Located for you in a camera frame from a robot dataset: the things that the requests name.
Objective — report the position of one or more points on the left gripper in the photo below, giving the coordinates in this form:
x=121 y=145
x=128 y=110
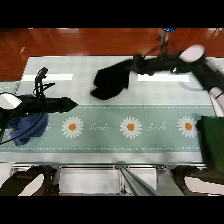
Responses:
x=60 y=104

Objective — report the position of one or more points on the black garment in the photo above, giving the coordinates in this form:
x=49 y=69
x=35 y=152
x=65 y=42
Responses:
x=110 y=81

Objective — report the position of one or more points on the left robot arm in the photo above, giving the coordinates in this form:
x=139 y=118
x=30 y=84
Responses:
x=23 y=103

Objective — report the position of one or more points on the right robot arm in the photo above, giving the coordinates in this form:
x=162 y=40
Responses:
x=200 y=71

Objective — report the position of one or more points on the blue garment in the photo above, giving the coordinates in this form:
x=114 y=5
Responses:
x=28 y=128

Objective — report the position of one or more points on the green garment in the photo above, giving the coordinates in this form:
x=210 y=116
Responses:
x=213 y=143

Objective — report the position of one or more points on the silver frame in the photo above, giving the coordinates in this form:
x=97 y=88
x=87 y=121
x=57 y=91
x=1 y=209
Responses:
x=100 y=180

